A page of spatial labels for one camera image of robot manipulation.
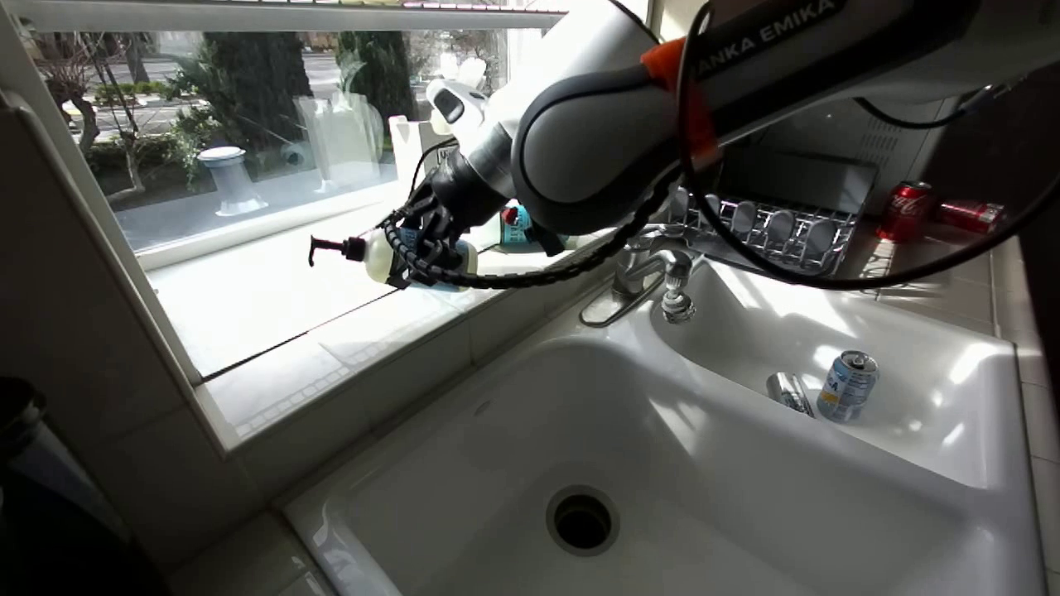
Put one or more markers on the chrome sink faucet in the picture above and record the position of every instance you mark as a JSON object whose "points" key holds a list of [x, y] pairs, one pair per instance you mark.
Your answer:
{"points": [[647, 269]]}

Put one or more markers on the metal dish rack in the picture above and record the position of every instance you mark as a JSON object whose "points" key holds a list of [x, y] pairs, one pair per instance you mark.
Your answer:
{"points": [[782, 233]]}

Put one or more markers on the dark open sink drain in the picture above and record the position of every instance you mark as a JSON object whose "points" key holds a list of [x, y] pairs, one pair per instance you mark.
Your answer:
{"points": [[580, 522]]}

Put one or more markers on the light blue drink can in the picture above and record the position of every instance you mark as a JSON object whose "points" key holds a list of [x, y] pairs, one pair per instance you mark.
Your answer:
{"points": [[848, 386]]}

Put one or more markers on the pump soap bottle blue label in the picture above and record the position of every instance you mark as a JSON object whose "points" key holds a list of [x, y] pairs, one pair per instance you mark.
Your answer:
{"points": [[377, 252]]}

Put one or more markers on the white garden pedestal outside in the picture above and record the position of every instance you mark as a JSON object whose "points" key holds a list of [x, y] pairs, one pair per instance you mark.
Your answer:
{"points": [[229, 175]]}

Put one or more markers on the red soda cans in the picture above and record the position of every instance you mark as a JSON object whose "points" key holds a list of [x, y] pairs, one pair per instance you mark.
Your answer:
{"points": [[939, 212]]}

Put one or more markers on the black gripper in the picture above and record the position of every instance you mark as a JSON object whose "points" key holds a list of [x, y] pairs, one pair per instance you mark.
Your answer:
{"points": [[465, 204]]}

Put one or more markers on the white double basin sink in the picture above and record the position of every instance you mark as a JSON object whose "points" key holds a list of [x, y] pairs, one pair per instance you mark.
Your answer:
{"points": [[684, 465]]}

